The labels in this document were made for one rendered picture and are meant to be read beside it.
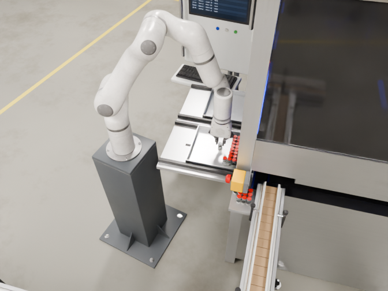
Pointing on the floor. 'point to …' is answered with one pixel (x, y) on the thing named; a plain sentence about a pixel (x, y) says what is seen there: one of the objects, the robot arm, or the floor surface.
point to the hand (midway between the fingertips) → (220, 140)
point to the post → (253, 101)
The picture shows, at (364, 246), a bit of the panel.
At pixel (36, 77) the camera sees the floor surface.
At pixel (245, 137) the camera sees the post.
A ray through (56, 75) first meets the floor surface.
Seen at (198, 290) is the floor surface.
